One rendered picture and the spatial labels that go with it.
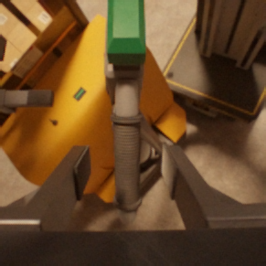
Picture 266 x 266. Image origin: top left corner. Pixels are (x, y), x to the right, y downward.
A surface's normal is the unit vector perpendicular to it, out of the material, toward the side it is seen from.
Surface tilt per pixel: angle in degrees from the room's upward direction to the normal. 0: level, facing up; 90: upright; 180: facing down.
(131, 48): 47
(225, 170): 0
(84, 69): 0
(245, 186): 0
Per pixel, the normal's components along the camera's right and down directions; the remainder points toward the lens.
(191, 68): -0.25, -0.22
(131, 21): 0.02, -0.22
